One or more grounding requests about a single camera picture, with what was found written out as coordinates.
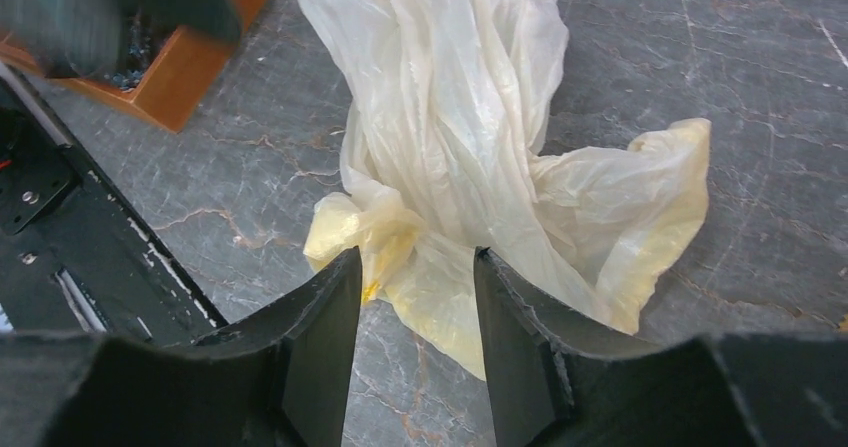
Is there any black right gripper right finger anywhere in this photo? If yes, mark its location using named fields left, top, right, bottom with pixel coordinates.
left=474, top=248, right=847, bottom=446

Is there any orange compartment tray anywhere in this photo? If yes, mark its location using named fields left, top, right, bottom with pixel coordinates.
left=0, top=0, right=293, bottom=134

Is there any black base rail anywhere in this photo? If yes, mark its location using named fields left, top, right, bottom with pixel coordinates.
left=1, top=67, right=225, bottom=345

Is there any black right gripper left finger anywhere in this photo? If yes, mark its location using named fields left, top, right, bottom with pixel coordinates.
left=1, top=248, right=362, bottom=446

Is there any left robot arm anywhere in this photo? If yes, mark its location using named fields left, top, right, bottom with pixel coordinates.
left=1, top=0, right=242, bottom=86

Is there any cream plastic trash bag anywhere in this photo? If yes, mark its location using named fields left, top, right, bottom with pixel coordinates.
left=297, top=0, right=711, bottom=377

